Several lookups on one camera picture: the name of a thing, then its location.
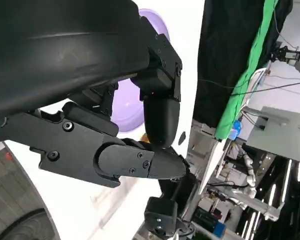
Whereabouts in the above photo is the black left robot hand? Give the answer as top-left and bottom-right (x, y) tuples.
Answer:
(0, 0), (188, 188)

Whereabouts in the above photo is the lilac plate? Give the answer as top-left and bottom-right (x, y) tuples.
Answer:
(111, 8), (171, 133)

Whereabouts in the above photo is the grey metal cabinet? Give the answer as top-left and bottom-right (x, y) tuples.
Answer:
(246, 105), (300, 161)

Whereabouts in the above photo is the blue box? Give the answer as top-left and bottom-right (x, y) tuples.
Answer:
(209, 220), (226, 236)

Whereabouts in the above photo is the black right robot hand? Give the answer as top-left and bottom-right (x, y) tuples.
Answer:
(120, 137), (191, 180)

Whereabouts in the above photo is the white board panel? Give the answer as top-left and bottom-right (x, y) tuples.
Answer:
(197, 139), (231, 196)

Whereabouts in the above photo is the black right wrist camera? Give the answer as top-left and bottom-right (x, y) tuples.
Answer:
(143, 196), (179, 237)

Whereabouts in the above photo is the thin black cable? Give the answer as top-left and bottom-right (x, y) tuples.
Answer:
(198, 78), (300, 97)

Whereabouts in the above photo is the green cloth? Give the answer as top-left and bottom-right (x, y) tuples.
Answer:
(213, 0), (279, 141)

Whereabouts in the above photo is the black backdrop cloth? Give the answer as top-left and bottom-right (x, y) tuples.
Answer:
(193, 0), (294, 131)

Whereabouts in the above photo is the aluminium frame rail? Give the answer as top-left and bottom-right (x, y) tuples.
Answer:
(228, 191), (282, 222)

